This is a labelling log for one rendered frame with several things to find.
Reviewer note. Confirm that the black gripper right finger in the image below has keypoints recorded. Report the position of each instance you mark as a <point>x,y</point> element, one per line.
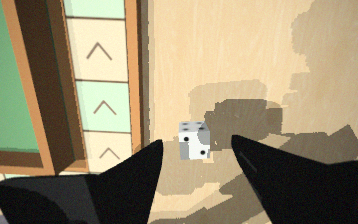
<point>297,190</point>

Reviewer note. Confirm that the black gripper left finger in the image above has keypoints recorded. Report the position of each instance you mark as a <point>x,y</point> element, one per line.
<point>122,194</point>

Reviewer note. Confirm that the white die with black pips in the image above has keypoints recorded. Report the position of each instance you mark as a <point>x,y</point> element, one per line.
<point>194,140</point>

